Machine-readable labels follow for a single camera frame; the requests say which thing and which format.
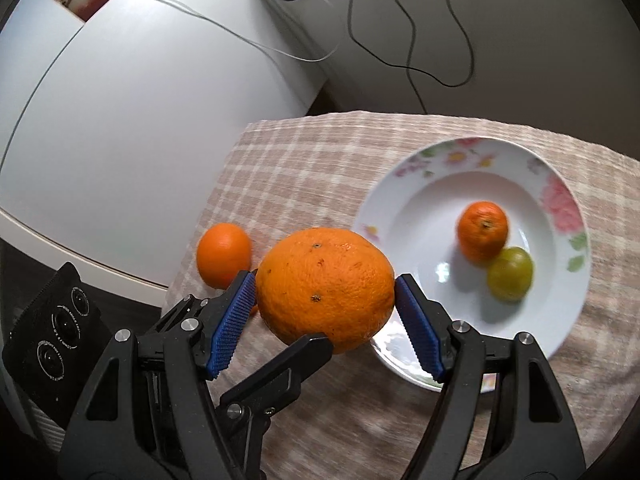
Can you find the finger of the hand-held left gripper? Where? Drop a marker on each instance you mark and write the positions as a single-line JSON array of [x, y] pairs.
[[295, 365]]

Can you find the large orange with dark spots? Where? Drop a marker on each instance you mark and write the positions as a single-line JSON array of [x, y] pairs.
[[325, 285]]

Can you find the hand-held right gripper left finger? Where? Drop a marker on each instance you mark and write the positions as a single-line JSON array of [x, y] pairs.
[[230, 330]]

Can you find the beige checked blanket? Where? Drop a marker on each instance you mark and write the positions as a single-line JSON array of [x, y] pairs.
[[310, 180]]

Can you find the white floral plate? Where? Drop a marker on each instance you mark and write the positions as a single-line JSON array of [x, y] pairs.
[[440, 210]]

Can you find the small mandarin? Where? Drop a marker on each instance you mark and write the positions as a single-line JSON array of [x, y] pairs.
[[222, 255], [480, 232]]

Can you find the white ribbed object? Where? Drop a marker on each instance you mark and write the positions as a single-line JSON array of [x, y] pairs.
[[30, 415]]

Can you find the small yellowish fruit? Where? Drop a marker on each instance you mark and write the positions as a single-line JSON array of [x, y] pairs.
[[510, 275]]

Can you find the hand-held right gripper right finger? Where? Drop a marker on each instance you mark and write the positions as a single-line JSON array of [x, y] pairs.
[[420, 330]]

